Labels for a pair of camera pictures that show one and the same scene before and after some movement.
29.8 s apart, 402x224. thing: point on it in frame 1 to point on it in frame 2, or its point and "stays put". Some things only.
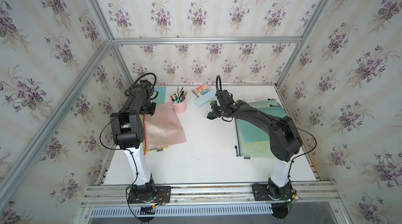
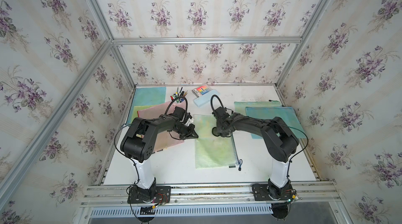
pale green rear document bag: (266, 103) stays put
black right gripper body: (219, 110) to (219, 124)
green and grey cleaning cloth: (211, 115) to (222, 131)
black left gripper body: (147, 108) to (182, 130)
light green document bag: (254, 141) to (212, 152)
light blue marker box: (205, 99) stays put
